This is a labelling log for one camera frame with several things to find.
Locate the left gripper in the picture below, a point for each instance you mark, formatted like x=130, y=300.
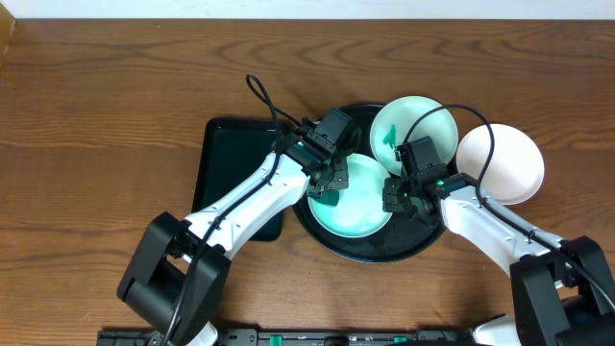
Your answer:
x=332, y=179

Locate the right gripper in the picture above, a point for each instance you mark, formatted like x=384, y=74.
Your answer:
x=390, y=202

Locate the green scrub sponge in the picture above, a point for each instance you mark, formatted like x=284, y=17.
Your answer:
x=328, y=198

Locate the mint green plate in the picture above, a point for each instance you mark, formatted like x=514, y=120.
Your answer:
x=395, y=119
x=359, y=211

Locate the white plate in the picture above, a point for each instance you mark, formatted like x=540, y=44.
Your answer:
x=516, y=171

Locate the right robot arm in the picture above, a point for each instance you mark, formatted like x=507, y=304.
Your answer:
x=563, y=290

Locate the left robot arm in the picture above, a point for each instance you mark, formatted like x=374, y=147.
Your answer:
x=178, y=271

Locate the round black tray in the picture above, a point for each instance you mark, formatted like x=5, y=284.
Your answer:
x=400, y=238

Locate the black rectangular tray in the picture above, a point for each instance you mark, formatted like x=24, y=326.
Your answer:
x=233, y=149

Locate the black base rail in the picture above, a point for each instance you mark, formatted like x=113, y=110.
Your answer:
x=251, y=337

